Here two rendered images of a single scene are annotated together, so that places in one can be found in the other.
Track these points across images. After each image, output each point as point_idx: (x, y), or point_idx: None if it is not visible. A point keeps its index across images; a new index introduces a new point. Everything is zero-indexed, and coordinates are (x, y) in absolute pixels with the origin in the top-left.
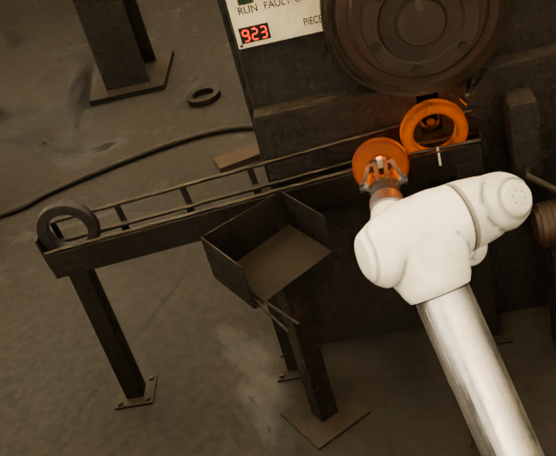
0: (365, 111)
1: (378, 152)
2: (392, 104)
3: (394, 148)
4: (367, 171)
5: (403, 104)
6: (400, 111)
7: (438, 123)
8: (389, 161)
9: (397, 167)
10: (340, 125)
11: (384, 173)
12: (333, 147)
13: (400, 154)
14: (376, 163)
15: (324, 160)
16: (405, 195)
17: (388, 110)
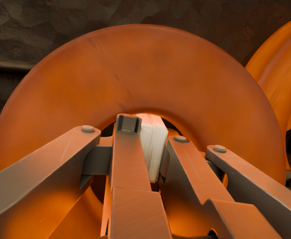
0: (139, 4)
1: (161, 88)
2: (222, 17)
3: (245, 102)
4: (61, 151)
5: (249, 31)
6: (233, 51)
7: (286, 139)
8: (214, 152)
9: None
10: (47, 15)
11: (214, 202)
12: (2, 85)
13: (264, 142)
14: (135, 137)
15: None
16: None
17: (202, 32)
